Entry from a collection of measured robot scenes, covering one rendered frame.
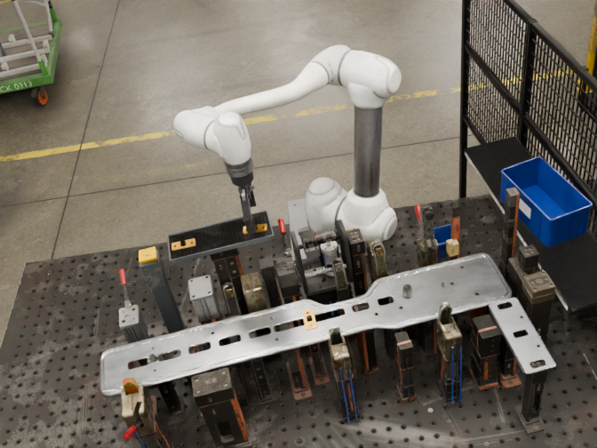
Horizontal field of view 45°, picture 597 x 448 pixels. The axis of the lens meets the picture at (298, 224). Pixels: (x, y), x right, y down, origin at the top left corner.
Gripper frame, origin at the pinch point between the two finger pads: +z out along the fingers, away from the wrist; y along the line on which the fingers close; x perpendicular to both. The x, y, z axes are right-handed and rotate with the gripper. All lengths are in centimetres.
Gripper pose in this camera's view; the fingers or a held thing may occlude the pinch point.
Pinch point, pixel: (251, 216)
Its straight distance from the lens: 251.3
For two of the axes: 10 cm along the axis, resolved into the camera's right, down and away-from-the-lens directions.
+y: 0.4, 6.7, -7.4
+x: 9.9, -1.3, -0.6
